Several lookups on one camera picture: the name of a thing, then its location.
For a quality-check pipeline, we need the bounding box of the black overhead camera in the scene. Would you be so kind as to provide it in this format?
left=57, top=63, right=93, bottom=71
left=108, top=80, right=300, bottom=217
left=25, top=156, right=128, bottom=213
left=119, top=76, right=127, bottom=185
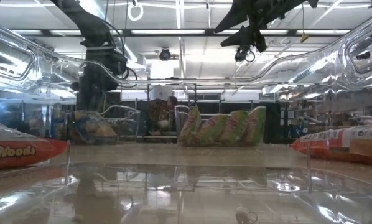
left=159, top=48, right=173, bottom=62

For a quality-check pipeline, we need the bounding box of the row of green ramen packets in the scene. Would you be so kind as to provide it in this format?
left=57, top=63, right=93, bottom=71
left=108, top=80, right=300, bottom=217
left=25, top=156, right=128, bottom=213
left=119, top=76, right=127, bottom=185
left=174, top=104, right=267, bottom=147

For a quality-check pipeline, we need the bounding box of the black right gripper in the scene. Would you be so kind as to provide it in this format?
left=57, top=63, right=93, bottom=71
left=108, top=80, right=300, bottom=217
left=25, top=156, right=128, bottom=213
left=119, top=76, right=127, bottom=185
left=213, top=0, right=308, bottom=54

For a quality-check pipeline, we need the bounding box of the silver ventilation duct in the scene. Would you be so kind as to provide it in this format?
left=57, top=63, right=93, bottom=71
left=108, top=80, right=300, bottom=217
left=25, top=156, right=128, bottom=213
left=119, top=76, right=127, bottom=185
left=77, top=0, right=143, bottom=68

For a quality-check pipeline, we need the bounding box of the white hanging ring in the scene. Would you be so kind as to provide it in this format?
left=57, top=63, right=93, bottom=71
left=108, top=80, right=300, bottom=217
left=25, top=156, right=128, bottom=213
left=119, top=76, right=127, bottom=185
left=126, top=1, right=144, bottom=22

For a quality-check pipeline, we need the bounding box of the clear plastic bin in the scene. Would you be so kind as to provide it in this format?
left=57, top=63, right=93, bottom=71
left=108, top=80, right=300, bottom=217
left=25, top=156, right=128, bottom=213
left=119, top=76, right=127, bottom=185
left=47, top=104, right=142, bottom=144
left=0, top=9, right=372, bottom=224

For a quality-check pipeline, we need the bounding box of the white box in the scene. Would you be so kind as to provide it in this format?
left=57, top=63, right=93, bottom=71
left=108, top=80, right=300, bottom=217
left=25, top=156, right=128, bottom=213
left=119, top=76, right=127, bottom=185
left=150, top=85, right=174, bottom=101

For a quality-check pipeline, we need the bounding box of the person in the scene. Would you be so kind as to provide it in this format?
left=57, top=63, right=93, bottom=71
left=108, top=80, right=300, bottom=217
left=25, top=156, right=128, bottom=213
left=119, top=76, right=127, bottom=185
left=148, top=95, right=179, bottom=136

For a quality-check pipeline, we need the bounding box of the cluttered background shelf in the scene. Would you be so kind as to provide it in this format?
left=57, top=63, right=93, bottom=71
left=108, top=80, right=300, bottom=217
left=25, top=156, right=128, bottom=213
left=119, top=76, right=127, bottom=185
left=279, top=99, right=327, bottom=139

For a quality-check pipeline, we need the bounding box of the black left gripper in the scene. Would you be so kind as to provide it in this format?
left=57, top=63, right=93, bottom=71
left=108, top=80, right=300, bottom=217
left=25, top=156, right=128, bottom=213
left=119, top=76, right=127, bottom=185
left=77, top=45, right=120, bottom=111

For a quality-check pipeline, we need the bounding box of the orange Saucy Noods packet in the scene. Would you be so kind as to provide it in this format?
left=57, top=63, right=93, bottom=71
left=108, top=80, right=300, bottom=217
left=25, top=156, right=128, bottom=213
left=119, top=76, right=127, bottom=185
left=0, top=121, right=68, bottom=170
left=290, top=126, right=372, bottom=166

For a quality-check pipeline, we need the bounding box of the black hanging device with cable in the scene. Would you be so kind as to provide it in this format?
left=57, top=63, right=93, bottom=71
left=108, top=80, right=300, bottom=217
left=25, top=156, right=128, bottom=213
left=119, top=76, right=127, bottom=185
left=234, top=45, right=256, bottom=63

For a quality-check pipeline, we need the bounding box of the black overhead crossbar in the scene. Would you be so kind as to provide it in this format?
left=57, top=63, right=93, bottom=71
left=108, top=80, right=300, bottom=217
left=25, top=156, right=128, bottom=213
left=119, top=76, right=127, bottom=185
left=11, top=28, right=351, bottom=36

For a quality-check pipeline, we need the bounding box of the black camera cable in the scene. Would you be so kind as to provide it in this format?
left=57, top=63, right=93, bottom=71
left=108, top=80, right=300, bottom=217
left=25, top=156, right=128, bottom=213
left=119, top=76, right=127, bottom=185
left=119, top=65, right=139, bottom=82

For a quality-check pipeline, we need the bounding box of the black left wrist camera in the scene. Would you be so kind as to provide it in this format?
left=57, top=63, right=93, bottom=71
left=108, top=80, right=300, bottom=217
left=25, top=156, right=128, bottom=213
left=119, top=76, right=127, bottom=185
left=110, top=49, right=128, bottom=77

